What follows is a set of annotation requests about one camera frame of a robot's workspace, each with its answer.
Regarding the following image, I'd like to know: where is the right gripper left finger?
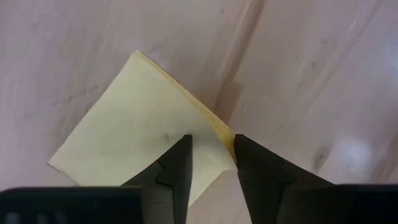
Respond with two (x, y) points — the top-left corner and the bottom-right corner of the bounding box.
(120, 134), (194, 224)

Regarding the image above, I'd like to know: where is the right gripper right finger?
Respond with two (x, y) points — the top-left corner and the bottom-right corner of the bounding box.
(233, 134), (336, 224)

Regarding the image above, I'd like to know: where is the yellow sticky note pad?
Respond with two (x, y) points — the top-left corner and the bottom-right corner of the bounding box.
(48, 50), (239, 208)

